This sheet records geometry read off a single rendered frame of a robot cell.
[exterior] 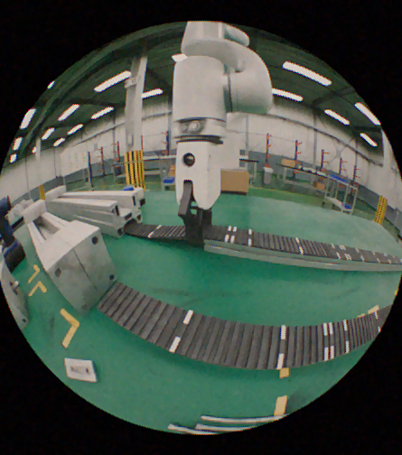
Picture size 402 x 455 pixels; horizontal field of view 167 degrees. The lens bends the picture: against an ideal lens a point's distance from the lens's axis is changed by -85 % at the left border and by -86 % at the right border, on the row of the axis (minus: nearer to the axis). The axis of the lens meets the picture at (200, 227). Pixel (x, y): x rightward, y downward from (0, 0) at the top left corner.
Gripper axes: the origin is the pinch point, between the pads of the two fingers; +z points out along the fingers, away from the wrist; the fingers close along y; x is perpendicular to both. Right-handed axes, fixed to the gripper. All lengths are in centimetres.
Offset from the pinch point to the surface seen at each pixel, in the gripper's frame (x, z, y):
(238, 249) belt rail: -7.7, 2.8, -1.2
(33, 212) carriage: 50, -7, -19
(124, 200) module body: 21.5, -2.7, 2.4
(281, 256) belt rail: -16.2, 2.9, -1.2
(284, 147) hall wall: -192, -84, 790
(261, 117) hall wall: -66, -229, 774
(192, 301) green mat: -3.4, 4.0, -13.2
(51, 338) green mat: 12.5, 4.0, -32.3
